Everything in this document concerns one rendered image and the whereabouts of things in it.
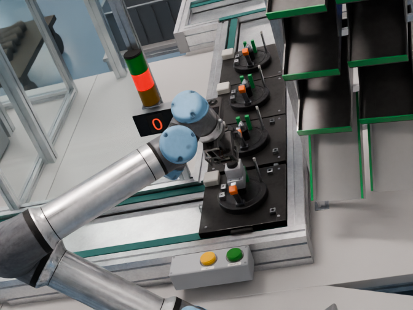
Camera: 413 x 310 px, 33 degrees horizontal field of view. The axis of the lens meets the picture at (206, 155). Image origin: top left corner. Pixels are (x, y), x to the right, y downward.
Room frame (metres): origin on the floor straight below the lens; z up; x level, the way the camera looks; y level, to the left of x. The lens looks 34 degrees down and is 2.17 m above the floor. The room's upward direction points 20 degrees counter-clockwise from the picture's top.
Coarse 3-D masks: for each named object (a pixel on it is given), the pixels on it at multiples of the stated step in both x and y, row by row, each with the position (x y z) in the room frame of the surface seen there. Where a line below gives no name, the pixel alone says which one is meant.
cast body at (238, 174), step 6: (234, 162) 1.51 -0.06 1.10; (240, 162) 1.52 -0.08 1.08; (228, 168) 1.51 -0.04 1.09; (234, 168) 1.50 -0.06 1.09; (240, 168) 1.50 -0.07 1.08; (228, 174) 1.50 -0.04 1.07; (234, 174) 1.50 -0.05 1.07; (240, 174) 1.49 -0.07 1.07; (228, 180) 1.50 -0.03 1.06; (234, 180) 1.49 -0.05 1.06; (240, 180) 1.48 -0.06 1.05; (240, 186) 1.48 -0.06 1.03
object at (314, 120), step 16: (304, 80) 1.52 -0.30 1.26; (320, 80) 1.50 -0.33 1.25; (336, 80) 1.47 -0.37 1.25; (352, 80) 1.44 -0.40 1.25; (304, 96) 1.48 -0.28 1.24; (320, 96) 1.46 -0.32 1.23; (336, 96) 1.44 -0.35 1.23; (352, 96) 1.41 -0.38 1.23; (304, 112) 1.44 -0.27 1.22; (320, 112) 1.42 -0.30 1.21; (336, 112) 1.40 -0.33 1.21; (352, 112) 1.38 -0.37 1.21; (304, 128) 1.40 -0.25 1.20; (320, 128) 1.38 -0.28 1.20; (336, 128) 1.34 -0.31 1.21
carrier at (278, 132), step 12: (240, 120) 1.81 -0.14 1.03; (264, 120) 1.85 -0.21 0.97; (276, 120) 1.83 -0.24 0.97; (252, 132) 1.78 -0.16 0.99; (264, 132) 1.75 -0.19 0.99; (276, 132) 1.76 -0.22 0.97; (252, 144) 1.72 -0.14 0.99; (264, 144) 1.71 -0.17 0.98; (276, 144) 1.70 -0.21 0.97; (240, 156) 1.70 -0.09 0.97; (252, 156) 1.69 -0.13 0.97; (264, 156) 1.66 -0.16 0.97; (276, 156) 1.64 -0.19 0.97; (216, 168) 1.69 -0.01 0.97; (252, 168) 1.64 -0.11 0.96
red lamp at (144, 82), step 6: (144, 72) 1.67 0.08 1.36; (132, 78) 1.68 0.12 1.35; (138, 78) 1.66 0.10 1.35; (144, 78) 1.66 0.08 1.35; (150, 78) 1.67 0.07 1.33; (138, 84) 1.66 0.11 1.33; (144, 84) 1.66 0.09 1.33; (150, 84) 1.66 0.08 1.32; (138, 90) 1.67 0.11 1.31; (144, 90) 1.66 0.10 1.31
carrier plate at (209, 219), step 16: (224, 176) 1.64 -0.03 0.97; (256, 176) 1.59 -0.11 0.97; (272, 176) 1.56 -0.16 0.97; (208, 192) 1.59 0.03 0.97; (272, 192) 1.49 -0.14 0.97; (208, 208) 1.52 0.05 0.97; (208, 224) 1.46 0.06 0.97; (224, 224) 1.44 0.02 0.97; (240, 224) 1.41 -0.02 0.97; (256, 224) 1.39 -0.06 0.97; (272, 224) 1.38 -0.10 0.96
